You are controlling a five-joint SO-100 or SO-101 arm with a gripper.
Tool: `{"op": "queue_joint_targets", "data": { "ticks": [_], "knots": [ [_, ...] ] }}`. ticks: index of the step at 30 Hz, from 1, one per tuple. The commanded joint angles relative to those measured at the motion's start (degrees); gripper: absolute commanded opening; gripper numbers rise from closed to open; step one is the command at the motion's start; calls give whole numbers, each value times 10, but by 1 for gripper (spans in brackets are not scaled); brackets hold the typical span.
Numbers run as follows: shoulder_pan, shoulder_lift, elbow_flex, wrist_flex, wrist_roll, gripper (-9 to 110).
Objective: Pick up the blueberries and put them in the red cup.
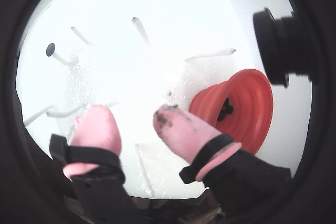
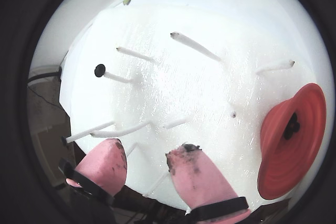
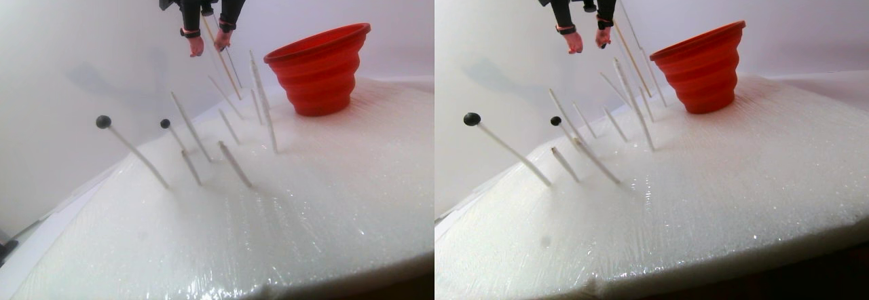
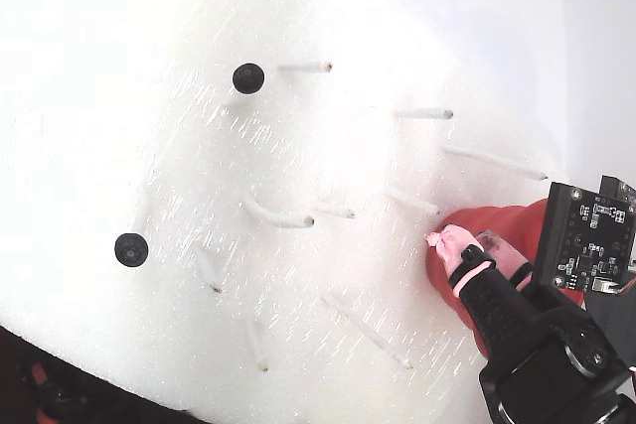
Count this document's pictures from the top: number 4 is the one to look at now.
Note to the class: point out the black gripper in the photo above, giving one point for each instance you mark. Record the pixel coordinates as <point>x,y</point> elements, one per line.
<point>502,317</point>

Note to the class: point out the dark blueberry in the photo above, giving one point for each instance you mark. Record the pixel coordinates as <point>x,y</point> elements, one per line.
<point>248,79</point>
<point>131,250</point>

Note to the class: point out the red collapsible cup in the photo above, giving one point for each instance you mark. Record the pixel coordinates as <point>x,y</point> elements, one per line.
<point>517,218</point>

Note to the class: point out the curved white paper stick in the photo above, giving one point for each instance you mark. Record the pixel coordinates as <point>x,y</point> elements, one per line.
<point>278,219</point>

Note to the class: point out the white foam board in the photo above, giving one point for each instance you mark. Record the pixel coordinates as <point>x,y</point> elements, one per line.
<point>298,146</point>

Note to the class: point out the red and black clamp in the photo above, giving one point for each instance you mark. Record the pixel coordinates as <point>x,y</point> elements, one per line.
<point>42,377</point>

